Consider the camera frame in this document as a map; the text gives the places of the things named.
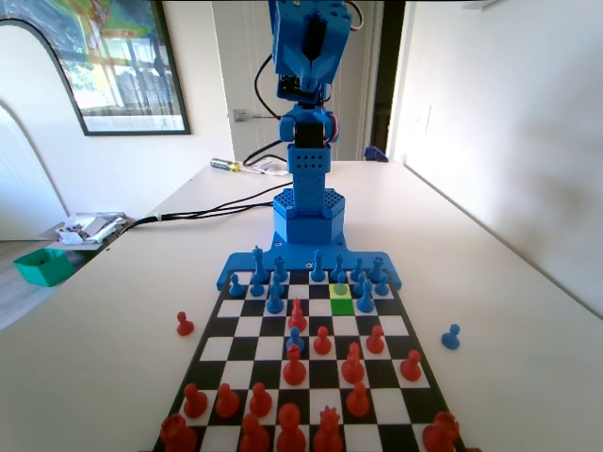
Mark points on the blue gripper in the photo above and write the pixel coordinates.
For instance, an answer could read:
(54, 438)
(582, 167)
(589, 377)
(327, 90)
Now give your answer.
(308, 75)

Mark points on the blue chess pawn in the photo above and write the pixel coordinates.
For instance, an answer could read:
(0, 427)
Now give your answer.
(295, 336)
(279, 279)
(256, 288)
(235, 288)
(339, 282)
(360, 284)
(451, 338)
(381, 286)

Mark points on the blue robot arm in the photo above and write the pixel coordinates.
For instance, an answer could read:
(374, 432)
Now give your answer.
(308, 188)

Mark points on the blue chess bishop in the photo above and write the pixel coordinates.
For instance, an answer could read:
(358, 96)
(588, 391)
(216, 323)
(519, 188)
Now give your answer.
(365, 299)
(338, 266)

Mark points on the blue chess king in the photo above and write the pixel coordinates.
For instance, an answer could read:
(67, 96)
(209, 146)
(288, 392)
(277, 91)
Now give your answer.
(258, 261)

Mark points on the blue chess rook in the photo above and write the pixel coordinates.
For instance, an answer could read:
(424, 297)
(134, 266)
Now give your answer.
(280, 268)
(375, 269)

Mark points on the red chess knight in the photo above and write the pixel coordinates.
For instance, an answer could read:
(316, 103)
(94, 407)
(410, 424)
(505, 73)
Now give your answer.
(298, 318)
(353, 367)

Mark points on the red chess pawn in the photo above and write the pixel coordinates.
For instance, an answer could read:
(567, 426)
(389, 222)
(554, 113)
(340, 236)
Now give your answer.
(358, 401)
(184, 326)
(411, 367)
(322, 343)
(227, 402)
(260, 401)
(194, 402)
(375, 341)

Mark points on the red chess bishop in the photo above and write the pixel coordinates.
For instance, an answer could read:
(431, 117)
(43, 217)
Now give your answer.
(254, 435)
(294, 369)

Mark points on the red chess queen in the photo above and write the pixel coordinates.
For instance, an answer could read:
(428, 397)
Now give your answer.
(327, 433)

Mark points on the white door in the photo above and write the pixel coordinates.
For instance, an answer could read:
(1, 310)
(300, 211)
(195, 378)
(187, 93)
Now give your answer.
(235, 56)

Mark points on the small blue printed part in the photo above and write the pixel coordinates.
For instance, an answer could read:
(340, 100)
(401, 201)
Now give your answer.
(377, 154)

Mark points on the yellow black screwdriver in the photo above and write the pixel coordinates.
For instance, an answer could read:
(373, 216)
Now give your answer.
(226, 165)

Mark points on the black framed picture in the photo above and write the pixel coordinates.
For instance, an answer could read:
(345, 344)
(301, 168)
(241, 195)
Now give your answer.
(132, 70)

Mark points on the pile of papers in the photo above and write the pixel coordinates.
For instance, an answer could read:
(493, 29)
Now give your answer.
(89, 228)

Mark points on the white arched panel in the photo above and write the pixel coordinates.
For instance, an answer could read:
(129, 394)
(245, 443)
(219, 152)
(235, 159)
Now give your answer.
(28, 70)

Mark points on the black and white chessboard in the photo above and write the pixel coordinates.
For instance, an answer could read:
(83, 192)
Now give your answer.
(325, 376)

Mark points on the green plastic bin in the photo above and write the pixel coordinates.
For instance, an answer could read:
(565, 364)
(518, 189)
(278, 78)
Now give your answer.
(44, 268)

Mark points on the small red plastic object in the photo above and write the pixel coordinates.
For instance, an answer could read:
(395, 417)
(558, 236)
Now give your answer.
(473, 449)

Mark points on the blue flat base plate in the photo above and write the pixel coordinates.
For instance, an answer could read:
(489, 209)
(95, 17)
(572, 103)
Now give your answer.
(245, 263)

